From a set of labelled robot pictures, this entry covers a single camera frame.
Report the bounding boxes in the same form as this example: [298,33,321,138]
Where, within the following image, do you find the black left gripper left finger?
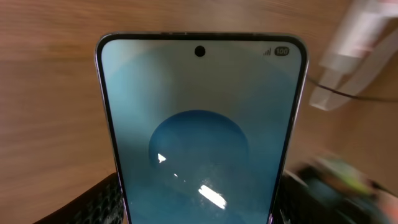
[34,173,124,224]

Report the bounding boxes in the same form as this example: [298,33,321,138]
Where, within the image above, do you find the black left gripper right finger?
[274,175,373,224]

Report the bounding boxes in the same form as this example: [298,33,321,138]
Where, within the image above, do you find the blue screen smartphone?
[95,32,308,223]

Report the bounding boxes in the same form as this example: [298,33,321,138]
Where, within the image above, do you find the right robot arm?
[292,157,397,224]

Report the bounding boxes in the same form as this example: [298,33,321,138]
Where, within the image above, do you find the white power strip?
[309,0,397,111]

